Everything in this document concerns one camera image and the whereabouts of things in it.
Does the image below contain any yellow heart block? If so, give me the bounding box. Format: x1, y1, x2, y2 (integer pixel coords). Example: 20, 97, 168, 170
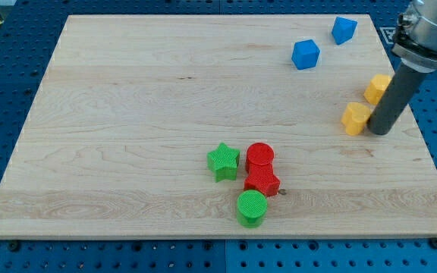
341, 102, 371, 136

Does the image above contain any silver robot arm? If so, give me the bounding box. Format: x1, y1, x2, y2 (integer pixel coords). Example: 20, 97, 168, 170
391, 0, 437, 73

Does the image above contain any red circle block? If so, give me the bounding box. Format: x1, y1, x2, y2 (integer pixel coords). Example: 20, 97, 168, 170
245, 143, 275, 172

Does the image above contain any green circle block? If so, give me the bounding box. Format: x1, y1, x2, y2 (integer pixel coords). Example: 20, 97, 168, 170
237, 190, 268, 228

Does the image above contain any light wooden board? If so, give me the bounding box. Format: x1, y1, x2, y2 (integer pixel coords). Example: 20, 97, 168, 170
0, 14, 437, 240

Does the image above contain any green star block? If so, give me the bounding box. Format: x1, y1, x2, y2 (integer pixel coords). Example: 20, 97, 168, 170
206, 143, 240, 183

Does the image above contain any red star block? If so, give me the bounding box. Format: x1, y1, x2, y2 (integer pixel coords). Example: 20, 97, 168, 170
244, 164, 281, 197

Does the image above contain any blue cube block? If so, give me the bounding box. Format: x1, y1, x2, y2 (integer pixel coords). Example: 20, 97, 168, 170
291, 39, 321, 70

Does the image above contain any yellow hexagon block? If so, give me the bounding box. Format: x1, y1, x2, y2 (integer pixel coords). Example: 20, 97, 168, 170
363, 74, 391, 105

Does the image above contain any blue pentagon block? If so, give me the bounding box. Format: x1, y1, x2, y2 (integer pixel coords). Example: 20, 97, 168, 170
332, 17, 358, 45

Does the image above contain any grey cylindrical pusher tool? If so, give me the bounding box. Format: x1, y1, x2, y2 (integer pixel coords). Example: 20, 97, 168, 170
367, 59, 433, 135

